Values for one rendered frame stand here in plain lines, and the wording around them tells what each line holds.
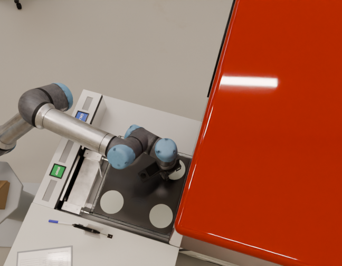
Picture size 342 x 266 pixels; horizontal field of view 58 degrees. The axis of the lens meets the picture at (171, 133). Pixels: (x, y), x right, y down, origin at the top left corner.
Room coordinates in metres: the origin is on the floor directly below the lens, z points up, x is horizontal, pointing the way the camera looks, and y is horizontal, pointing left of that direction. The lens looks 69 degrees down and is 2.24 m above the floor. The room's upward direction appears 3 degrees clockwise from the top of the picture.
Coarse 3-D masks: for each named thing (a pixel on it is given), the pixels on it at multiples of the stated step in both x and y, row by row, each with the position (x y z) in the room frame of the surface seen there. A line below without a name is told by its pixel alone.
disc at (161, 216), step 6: (162, 204) 0.19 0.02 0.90; (156, 210) 0.16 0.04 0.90; (162, 210) 0.17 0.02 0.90; (168, 210) 0.17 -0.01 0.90; (150, 216) 0.14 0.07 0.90; (156, 216) 0.14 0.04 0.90; (162, 216) 0.14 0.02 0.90; (168, 216) 0.14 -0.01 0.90; (156, 222) 0.12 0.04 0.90; (162, 222) 0.12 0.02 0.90; (168, 222) 0.12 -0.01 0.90
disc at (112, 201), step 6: (108, 192) 0.23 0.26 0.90; (114, 192) 0.23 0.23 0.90; (102, 198) 0.20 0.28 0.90; (108, 198) 0.20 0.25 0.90; (114, 198) 0.20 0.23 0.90; (120, 198) 0.21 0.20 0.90; (102, 204) 0.18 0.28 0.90; (108, 204) 0.18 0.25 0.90; (114, 204) 0.18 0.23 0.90; (120, 204) 0.18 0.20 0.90; (108, 210) 0.15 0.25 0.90; (114, 210) 0.16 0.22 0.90
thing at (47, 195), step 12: (84, 96) 0.66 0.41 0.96; (96, 96) 0.66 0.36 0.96; (84, 108) 0.60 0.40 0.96; (60, 144) 0.42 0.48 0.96; (72, 144) 0.42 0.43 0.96; (60, 156) 0.36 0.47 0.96; (72, 156) 0.37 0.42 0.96; (48, 168) 0.31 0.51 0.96; (48, 180) 0.25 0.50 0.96; (60, 180) 0.26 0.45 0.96; (48, 192) 0.21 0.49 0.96; (60, 192) 0.21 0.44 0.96; (48, 204) 0.16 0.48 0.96
